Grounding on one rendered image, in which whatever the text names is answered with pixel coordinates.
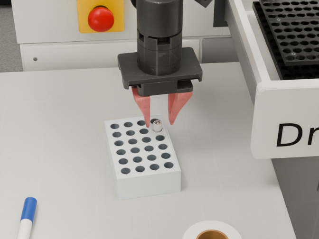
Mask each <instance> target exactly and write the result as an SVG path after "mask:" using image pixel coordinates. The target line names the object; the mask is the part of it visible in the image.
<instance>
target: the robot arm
mask: <svg viewBox="0 0 319 239"><path fill-rule="evenodd" d="M130 1H131V3H132V5H133V6H134V7H135V8H136V10H137V52H133V53H123V54H118V55H117V59H118V67H119V70H120V71H121V74H122V83H123V87H124V89H127V90H128V89H129V86H130V87H131V91H132V94H133V97H134V100H135V102H136V104H137V105H138V107H139V108H140V110H141V112H142V113H143V116H144V120H145V124H146V127H147V128H149V127H150V96H153V95H162V94H168V113H169V122H170V125H173V123H174V121H175V119H176V117H177V115H178V113H179V111H180V110H181V109H182V108H183V106H184V105H185V104H186V103H187V101H188V100H189V99H190V98H191V96H192V94H193V84H192V82H191V80H195V79H198V81H199V82H201V81H202V77H203V71H202V68H201V66H200V64H199V61H198V59H197V57H196V54H195V52H194V50H193V48H191V47H182V29H183V0H130ZM194 1H196V2H197V3H199V4H200V5H202V6H203V7H204V8H206V7H207V6H208V5H209V4H210V3H211V1H212V0H194Z"/></svg>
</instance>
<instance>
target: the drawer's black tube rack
mask: <svg viewBox="0 0 319 239"><path fill-rule="evenodd" d="M252 8H253V11H254V13H255V16H256V18H257V21H258V24H259V26H260V29H261V31H262V34H263V37H264V39H265V42H266V44H267V47H268V49H269V52H270V54H271V57H272V60H273V62H274V65H275V67H276V70H277V73H278V75H279V78H280V80H281V81H282V80H302V79H319V64H310V65H289V66H285V63H284V61H283V58H282V57H283V55H286V54H292V55H296V54H308V53H319V0H259V1H253V5H252Z"/></svg>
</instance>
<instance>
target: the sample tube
mask: <svg viewBox="0 0 319 239"><path fill-rule="evenodd" d="M161 130H162V122H161V121H159V120H156V121H154V122H153V131H154V132H161Z"/></svg>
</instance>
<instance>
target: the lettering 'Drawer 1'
mask: <svg viewBox="0 0 319 239"><path fill-rule="evenodd" d="M283 126H293V127H296V128H297V129H298V137H297V139H296V140H295V141H293V142H291V143H287V144H281V137H282V130H283ZM317 130H319V127H318V128H316V129H314V128H310V134H309V140H308V145H311V143H312V137H313V134H314V132H315V131H317ZM301 137H302V128H301V126H300V125H298V124H294V123H283V124H279V131H278V138H277V146H276V147H285V146H291V145H294V144H296V143H298V142H299V141H300V139H301Z"/></svg>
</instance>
